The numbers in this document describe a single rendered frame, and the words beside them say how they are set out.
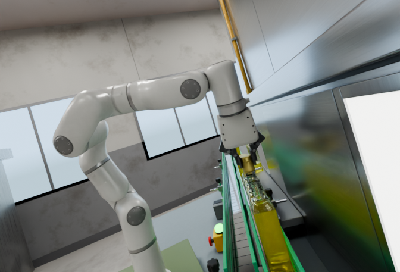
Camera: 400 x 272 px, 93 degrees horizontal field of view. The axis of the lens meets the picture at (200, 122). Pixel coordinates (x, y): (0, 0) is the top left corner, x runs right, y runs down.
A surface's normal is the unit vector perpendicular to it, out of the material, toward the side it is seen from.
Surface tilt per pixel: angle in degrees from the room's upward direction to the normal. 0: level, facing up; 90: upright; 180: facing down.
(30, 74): 90
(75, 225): 90
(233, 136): 108
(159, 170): 90
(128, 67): 90
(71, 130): 103
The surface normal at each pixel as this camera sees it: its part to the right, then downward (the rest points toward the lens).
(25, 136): 0.29, -0.09
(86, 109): 0.00, 0.19
